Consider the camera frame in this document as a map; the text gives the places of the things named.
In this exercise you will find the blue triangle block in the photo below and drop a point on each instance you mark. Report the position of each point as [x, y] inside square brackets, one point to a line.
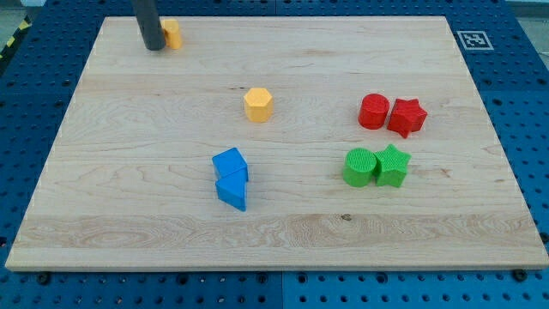
[231, 189]

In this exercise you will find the white fiducial marker tag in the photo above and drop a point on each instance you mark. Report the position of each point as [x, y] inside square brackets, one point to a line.
[474, 40]

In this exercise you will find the blue cube block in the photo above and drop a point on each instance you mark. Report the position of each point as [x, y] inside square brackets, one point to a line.
[229, 162]

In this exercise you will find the red cylinder block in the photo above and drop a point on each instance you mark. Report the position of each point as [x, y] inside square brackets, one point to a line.
[373, 111]

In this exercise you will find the yellow hexagon block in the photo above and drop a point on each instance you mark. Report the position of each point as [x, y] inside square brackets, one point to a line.
[258, 105]

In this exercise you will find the light wooden board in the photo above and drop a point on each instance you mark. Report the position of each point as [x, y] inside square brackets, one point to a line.
[129, 184]

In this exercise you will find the green cylinder block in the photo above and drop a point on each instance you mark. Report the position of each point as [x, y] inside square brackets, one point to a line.
[359, 166]

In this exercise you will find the red star block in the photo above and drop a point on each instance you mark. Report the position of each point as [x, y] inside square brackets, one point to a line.
[407, 116]

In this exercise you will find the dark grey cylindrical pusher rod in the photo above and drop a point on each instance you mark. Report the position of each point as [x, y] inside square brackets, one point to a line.
[148, 20]

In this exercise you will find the yellow heart block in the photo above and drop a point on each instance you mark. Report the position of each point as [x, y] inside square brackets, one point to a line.
[172, 33]

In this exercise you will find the green star block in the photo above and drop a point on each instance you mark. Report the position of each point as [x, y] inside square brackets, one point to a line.
[391, 168]

